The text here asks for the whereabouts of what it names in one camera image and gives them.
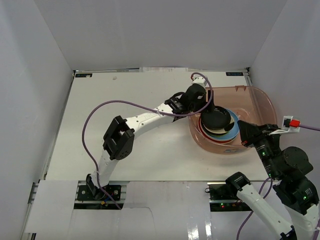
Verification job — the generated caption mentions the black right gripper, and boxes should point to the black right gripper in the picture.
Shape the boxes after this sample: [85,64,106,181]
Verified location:
[236,119,281,179]

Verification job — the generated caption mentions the light blue plastic plate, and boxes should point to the light blue plastic plate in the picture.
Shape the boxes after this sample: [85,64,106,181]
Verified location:
[202,109,239,137]

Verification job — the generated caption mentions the cream plate with flowers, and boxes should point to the cream plate with flowers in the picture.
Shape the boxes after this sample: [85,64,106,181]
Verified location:
[203,117,237,136]

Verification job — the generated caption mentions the red teal floral plate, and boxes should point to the red teal floral plate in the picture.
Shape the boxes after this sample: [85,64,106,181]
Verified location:
[197,118,238,145]

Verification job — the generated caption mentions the lime green plate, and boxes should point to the lime green plate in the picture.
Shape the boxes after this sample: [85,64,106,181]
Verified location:
[206,132,232,141]

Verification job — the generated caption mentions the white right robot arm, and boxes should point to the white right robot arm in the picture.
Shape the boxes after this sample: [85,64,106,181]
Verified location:
[225,116,320,240]

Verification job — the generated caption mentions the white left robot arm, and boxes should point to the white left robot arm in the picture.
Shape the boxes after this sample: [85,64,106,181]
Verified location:
[86,83,214,200]

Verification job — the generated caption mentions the pink transparent plastic bin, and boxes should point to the pink transparent plastic bin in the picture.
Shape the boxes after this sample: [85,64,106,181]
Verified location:
[188,85,277,155]

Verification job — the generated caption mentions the right black corner label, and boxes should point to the right black corner label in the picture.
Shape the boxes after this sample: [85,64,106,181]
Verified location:
[225,72,244,77]

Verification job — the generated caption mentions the black corner label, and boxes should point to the black corner label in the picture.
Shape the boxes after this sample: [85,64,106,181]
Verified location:
[225,72,244,77]
[74,73,93,78]

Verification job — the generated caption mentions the white papers at back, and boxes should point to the white papers at back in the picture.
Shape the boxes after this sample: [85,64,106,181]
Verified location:
[139,67,189,73]

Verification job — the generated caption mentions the left black corner label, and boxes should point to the left black corner label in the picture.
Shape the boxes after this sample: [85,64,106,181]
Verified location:
[74,73,93,78]

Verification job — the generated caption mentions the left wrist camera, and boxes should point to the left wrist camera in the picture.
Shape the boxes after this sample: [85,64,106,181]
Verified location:
[191,76,207,88]

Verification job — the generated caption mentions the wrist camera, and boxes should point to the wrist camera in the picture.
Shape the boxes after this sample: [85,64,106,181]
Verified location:
[191,76,207,88]
[268,115,301,136]

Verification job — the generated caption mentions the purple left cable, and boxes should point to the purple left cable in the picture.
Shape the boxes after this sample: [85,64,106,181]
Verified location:
[82,72,215,210]

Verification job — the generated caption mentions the purple cable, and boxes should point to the purple cable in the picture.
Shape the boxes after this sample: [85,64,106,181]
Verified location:
[236,123,320,240]
[82,72,215,210]

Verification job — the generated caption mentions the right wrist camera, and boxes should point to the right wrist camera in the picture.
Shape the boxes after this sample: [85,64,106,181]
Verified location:
[268,115,301,136]

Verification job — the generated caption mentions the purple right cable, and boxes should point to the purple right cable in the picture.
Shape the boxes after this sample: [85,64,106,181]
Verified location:
[236,123,320,240]

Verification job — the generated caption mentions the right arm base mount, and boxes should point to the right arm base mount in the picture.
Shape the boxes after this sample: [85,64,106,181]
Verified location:
[204,184,244,212]

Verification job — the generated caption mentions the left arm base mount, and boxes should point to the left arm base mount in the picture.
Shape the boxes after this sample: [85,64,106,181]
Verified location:
[74,175,126,210]

